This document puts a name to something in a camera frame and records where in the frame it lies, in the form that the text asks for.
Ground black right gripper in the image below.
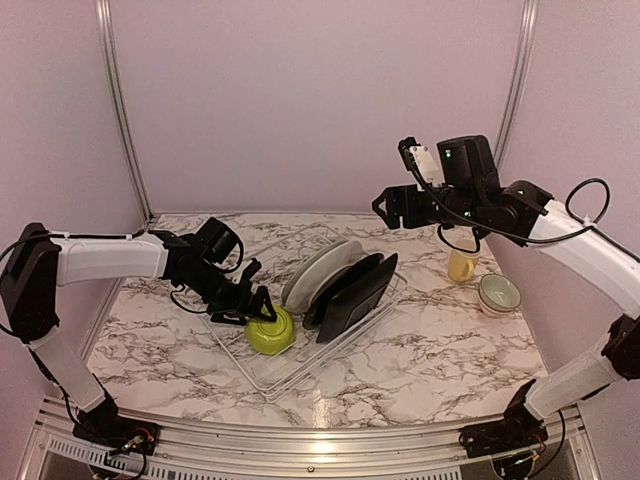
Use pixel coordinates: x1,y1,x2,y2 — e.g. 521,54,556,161
372,183,482,229

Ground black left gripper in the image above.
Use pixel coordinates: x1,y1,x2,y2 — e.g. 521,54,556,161
182,262,278,326

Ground lime green bowl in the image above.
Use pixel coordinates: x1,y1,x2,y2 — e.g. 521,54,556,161
245,306,296,356

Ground yellow ceramic mug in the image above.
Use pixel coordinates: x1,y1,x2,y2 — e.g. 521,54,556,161
448,239,480,283

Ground pale grey-green bowl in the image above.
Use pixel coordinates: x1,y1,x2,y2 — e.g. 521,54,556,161
478,273,522,312

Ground red patterned white bowl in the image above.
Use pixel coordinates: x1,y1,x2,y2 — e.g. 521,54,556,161
477,295,519,318

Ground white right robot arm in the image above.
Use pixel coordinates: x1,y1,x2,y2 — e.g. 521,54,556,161
372,135,639,448

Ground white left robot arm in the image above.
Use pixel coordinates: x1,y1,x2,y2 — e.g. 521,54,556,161
1,217,277,445

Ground grey floral plate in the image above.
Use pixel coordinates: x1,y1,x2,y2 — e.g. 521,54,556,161
281,240,363,314

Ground black round plate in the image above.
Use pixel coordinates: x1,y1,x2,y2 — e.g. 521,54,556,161
302,253,385,331

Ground black square plate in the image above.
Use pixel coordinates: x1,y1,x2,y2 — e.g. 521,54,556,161
303,253,398,344

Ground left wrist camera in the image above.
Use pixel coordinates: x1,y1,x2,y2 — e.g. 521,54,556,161
239,258,262,284

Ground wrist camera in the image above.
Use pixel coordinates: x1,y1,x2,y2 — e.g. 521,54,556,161
398,137,444,190
239,258,262,284

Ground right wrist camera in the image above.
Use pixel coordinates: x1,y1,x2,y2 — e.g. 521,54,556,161
398,137,444,190

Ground white wire dish rack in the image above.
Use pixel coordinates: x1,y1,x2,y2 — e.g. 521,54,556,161
204,223,407,403

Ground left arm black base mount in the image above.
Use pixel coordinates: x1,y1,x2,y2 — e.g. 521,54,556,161
72,395,160,455

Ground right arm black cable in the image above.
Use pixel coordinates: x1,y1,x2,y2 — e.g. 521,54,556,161
399,144,612,254

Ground aluminium front frame rail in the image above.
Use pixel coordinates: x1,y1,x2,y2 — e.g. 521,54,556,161
16,397,602,479

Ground right aluminium corner post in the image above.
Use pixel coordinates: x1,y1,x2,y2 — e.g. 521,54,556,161
494,0,540,168

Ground aluminium corner post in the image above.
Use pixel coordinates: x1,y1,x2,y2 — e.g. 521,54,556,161
494,0,540,168
95,0,154,224

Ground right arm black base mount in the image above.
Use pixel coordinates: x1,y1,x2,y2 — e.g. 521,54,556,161
458,380,549,458

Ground left aluminium corner post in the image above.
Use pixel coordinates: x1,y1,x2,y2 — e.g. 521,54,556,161
95,0,154,224

